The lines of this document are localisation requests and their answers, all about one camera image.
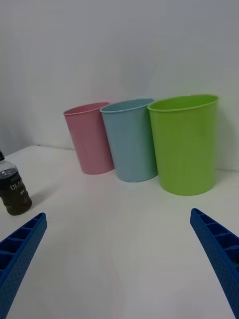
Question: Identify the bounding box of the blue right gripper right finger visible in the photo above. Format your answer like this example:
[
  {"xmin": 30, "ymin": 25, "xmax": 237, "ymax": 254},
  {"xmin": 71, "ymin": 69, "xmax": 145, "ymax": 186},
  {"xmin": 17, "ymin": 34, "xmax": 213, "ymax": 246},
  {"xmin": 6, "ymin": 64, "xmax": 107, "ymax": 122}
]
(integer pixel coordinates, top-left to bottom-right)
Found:
[{"xmin": 190, "ymin": 208, "xmax": 239, "ymax": 319}]

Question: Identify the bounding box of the small dark drink bottle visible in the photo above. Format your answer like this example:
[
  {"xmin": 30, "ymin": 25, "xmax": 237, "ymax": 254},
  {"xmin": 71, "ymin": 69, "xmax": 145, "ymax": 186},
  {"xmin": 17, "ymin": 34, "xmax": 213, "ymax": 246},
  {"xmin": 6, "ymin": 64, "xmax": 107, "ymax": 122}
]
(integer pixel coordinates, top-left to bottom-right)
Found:
[{"xmin": 0, "ymin": 149, "xmax": 32, "ymax": 216}]

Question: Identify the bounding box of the pink plastic bin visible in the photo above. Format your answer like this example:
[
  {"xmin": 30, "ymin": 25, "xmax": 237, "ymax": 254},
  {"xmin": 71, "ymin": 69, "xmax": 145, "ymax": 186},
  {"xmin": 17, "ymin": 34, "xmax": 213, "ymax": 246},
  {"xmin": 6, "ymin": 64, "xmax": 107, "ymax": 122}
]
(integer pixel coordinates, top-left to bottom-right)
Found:
[{"xmin": 62, "ymin": 101, "xmax": 116, "ymax": 175}]

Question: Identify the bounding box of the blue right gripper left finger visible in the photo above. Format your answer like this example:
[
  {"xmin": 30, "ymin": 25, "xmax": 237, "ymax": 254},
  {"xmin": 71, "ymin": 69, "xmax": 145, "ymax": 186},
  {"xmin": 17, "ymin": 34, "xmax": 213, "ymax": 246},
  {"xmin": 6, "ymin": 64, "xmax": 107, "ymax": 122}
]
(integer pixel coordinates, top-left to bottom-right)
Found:
[{"xmin": 0, "ymin": 212, "xmax": 48, "ymax": 319}]

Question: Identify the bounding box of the pale blue plastic bin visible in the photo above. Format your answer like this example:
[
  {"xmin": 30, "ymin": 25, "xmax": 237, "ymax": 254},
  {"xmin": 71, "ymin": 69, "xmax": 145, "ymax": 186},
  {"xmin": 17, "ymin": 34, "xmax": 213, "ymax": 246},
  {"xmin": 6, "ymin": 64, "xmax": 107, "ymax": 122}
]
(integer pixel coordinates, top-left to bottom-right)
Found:
[{"xmin": 100, "ymin": 98, "xmax": 159, "ymax": 182}]

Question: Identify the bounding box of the green plastic bin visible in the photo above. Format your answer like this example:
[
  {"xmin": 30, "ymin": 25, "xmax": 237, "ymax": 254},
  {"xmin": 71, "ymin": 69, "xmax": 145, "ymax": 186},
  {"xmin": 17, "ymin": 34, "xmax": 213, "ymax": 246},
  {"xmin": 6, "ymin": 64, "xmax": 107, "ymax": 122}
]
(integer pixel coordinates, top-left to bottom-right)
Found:
[{"xmin": 147, "ymin": 94, "xmax": 220, "ymax": 196}]

